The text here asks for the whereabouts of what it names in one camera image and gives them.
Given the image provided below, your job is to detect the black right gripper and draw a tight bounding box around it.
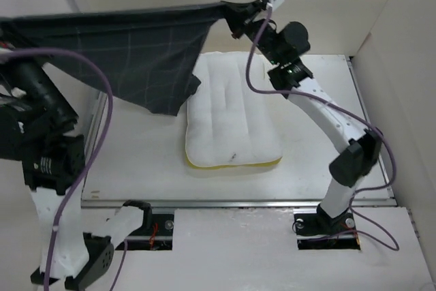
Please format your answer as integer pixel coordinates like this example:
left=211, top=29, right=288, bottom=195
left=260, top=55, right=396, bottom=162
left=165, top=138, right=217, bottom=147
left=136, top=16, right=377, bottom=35
left=219, top=0, right=283, bottom=65

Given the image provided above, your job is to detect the white pillow with yellow edge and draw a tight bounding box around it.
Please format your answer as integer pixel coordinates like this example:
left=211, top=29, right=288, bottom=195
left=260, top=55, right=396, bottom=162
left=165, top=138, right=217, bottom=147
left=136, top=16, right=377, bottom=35
left=185, top=52, right=283, bottom=169

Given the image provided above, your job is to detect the dark grey checked pillowcase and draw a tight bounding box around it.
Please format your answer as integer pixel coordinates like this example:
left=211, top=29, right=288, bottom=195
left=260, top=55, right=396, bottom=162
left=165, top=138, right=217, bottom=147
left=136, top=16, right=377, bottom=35
left=1, top=2, right=225, bottom=116

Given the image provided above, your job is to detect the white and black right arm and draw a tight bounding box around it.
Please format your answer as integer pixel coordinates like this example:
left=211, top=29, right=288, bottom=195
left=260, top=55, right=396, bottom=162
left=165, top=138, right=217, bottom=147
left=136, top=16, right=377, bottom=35
left=223, top=0, right=382, bottom=236

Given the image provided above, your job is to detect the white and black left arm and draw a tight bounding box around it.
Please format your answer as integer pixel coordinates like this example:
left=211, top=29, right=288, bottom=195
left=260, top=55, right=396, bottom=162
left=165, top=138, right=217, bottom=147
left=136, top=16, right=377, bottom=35
left=1, top=29, right=153, bottom=290

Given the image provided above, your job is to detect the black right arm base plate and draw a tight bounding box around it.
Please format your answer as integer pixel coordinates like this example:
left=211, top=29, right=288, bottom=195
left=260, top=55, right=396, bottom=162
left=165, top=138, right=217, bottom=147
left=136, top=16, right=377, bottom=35
left=292, top=208, right=360, bottom=250

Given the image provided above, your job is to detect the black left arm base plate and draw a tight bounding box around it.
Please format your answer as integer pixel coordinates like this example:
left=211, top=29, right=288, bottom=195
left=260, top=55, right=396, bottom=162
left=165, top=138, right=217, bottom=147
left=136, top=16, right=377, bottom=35
left=127, top=213, right=174, bottom=251

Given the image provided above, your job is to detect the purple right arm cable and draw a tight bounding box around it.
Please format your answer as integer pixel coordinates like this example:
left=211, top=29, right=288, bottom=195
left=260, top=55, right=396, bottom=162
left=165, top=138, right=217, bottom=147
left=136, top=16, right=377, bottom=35
left=247, top=6, right=400, bottom=251

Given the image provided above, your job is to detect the aluminium front table rail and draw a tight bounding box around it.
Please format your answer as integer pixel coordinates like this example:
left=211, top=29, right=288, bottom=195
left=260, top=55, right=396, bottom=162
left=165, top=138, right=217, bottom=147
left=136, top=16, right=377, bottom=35
left=82, top=198, right=397, bottom=209

